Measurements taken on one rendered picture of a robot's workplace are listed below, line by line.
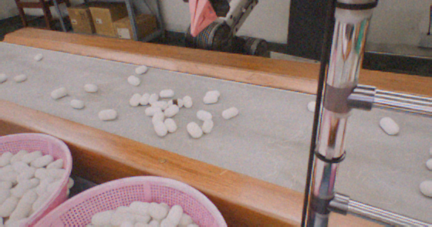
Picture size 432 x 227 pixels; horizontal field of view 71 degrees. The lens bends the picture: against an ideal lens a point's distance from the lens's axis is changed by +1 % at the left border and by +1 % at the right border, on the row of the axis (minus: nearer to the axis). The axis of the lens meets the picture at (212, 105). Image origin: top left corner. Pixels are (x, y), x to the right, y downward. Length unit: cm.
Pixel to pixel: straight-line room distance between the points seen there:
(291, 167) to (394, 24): 217
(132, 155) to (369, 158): 38
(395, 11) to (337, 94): 233
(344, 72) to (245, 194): 24
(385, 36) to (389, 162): 211
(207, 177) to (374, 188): 24
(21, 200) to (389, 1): 242
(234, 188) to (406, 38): 230
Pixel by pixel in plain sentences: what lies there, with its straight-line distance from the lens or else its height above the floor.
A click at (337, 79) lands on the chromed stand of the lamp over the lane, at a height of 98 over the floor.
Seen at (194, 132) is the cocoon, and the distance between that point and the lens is 55.
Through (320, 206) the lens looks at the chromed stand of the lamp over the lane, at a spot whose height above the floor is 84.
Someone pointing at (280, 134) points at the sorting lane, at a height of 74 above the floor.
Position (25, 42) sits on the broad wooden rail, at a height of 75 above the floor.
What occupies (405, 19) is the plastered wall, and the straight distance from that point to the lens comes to 258.
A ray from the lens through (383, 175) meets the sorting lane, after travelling 52.
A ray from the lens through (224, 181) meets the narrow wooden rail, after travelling 44.
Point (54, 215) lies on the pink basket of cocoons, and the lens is 47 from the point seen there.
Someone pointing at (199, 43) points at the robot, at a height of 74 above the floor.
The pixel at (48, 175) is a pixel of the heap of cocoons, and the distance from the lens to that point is 59.
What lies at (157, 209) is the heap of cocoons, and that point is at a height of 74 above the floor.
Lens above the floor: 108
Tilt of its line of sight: 32 degrees down
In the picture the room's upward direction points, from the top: 5 degrees counter-clockwise
